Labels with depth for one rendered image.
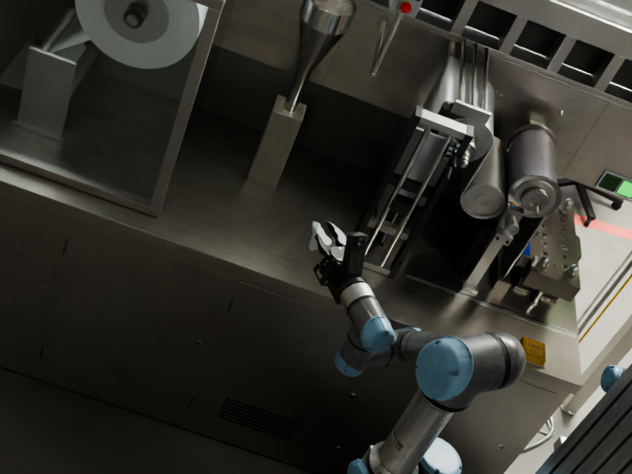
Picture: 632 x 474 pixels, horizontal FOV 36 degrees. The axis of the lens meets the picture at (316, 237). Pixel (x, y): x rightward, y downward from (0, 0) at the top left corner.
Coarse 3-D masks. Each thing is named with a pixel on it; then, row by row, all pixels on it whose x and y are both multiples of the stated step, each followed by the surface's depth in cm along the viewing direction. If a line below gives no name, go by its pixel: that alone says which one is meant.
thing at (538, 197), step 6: (528, 192) 267; (534, 192) 267; (540, 192) 266; (546, 192) 268; (522, 198) 269; (528, 198) 268; (534, 198) 268; (540, 198) 268; (546, 198) 267; (522, 204) 270; (528, 204) 270; (534, 204) 270; (540, 204) 269; (546, 204) 269; (528, 210) 271; (540, 210) 270
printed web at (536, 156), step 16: (448, 112) 264; (512, 144) 288; (528, 144) 280; (544, 144) 280; (480, 160) 268; (512, 160) 282; (528, 160) 274; (544, 160) 273; (464, 176) 279; (512, 176) 276; (464, 192) 273; (464, 208) 277
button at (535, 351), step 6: (522, 342) 276; (528, 342) 276; (534, 342) 277; (540, 342) 278; (528, 348) 274; (534, 348) 275; (540, 348) 276; (528, 354) 273; (534, 354) 273; (540, 354) 274; (528, 360) 274; (534, 360) 273; (540, 360) 273
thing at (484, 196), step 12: (492, 156) 281; (504, 156) 287; (480, 168) 276; (492, 168) 276; (504, 168) 282; (480, 180) 272; (492, 180) 272; (504, 180) 278; (468, 192) 272; (480, 192) 273; (492, 192) 272; (504, 192) 273; (468, 204) 276; (480, 204) 275; (492, 204) 275; (504, 204) 273; (480, 216) 277; (492, 216) 277
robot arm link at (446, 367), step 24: (480, 336) 191; (432, 360) 187; (456, 360) 183; (480, 360) 186; (504, 360) 188; (432, 384) 187; (456, 384) 183; (480, 384) 186; (504, 384) 190; (408, 408) 200; (432, 408) 193; (456, 408) 190; (408, 432) 200; (432, 432) 198; (384, 456) 208; (408, 456) 204
